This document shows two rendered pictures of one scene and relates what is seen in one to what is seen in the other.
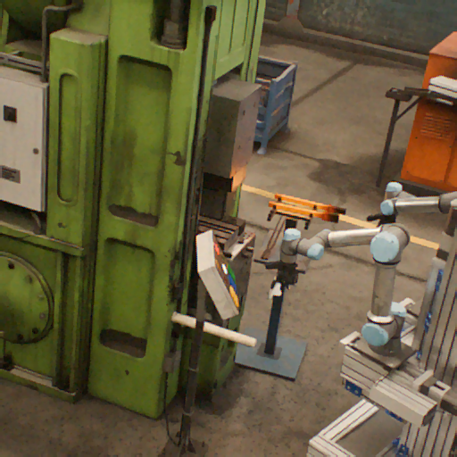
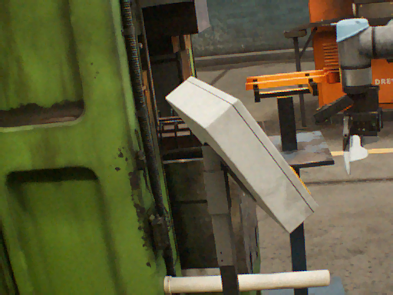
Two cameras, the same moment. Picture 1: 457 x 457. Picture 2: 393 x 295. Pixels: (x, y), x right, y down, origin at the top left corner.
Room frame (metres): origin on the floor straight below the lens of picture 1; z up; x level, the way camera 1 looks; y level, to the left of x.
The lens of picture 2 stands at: (2.31, 0.21, 1.41)
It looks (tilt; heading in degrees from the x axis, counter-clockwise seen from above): 16 degrees down; 353
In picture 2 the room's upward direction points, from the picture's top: 8 degrees counter-clockwise
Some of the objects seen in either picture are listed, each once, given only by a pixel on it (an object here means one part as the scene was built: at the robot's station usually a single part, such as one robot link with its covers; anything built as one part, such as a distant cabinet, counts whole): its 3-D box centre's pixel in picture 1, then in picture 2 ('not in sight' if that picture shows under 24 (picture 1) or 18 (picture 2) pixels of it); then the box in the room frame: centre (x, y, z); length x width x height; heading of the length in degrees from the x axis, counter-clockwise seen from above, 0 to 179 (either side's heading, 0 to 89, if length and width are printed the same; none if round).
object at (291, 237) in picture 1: (291, 242); (355, 43); (3.55, -0.32, 1.23); 0.09 x 0.08 x 0.11; 60
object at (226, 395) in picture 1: (219, 388); not in sight; (4.00, -0.09, 0.01); 0.58 x 0.39 x 0.01; 161
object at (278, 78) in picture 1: (225, 94); not in sight; (8.21, 0.15, 0.36); 1.20 x 0.80 x 0.72; 73
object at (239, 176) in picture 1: (202, 167); (134, 23); (4.08, 0.15, 1.32); 0.42 x 0.20 x 0.10; 71
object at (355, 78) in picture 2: (288, 256); (356, 76); (3.55, -0.32, 1.15); 0.08 x 0.08 x 0.05
